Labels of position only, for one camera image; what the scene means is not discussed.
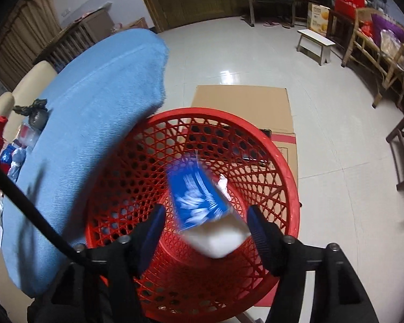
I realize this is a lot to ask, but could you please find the brown curtain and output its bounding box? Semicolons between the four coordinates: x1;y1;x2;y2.
0;0;61;90

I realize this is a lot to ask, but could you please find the rattan chair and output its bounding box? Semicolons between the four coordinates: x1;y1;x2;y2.
342;7;404;108

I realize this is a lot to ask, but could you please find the blue table cloth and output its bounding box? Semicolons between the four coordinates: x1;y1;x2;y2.
1;28;170;298

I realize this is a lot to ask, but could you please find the light blue face mask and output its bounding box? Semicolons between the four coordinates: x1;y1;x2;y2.
0;144;27;183

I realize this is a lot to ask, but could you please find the purple cushion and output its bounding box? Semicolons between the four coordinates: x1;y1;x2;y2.
371;13;404;47

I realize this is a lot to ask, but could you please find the cardboard box by wall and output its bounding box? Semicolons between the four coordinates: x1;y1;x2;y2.
121;17;149;31

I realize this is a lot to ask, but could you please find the beige leather sofa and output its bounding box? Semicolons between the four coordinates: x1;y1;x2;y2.
0;61;57;142

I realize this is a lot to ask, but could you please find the clear plastic tray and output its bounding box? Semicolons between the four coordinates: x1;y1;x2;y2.
16;122;41;149

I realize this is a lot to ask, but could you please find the blue white carton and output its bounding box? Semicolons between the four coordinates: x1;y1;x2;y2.
166;153;250;259

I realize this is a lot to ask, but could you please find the yellow printed carton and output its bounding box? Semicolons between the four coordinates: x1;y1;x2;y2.
307;2;330;37

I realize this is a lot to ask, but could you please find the black plastic bag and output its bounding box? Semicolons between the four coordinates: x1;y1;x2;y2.
13;99;49;131

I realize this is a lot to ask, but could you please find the black cable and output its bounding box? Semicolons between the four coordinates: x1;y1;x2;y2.
0;155;88;266

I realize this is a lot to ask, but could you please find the flat cardboard on floor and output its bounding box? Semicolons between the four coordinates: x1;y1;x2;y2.
191;85;298;182

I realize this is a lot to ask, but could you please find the wooden radiator cover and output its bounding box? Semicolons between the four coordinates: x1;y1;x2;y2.
33;8;114;73

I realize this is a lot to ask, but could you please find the red gift bag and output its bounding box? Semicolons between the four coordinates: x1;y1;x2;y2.
334;0;365;19

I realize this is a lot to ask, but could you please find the red mesh trash basket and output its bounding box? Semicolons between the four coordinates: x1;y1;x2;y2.
85;107;300;322

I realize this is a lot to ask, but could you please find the small white stool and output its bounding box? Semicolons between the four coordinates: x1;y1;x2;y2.
296;29;336;66

